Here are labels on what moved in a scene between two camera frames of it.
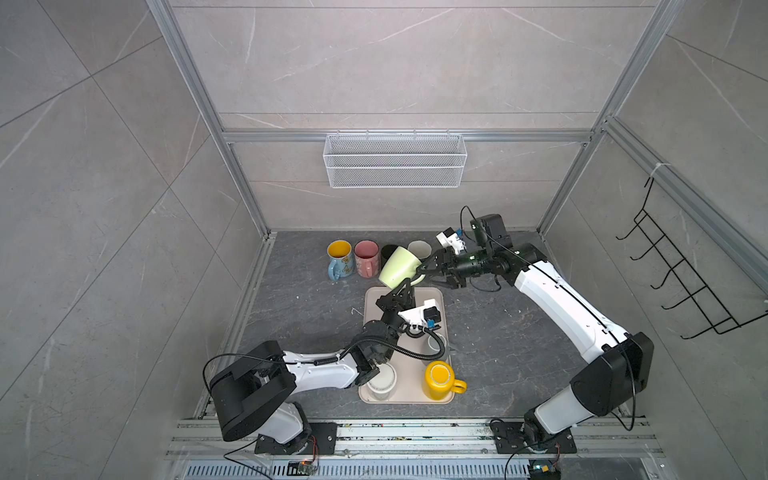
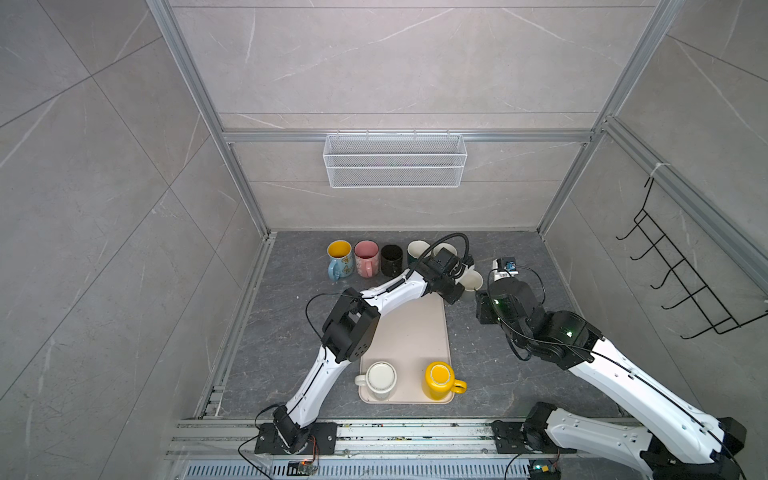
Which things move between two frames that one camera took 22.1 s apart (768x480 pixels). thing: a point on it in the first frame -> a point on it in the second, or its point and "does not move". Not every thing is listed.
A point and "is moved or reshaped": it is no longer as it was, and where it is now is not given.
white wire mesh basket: x=392 y=161 does not move
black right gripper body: x=461 y=266 -> x=487 y=310
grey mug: x=434 y=344 is moved or reshaped
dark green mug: x=420 y=248 does not move
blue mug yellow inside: x=340 y=259 does not move
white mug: x=384 y=382 does not move
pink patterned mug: x=367 y=257 does not move
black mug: x=386 y=252 does not move
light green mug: x=401 y=266 is moved or reshaped
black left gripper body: x=390 y=325 -> x=453 y=290
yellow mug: x=439 y=381 does not move
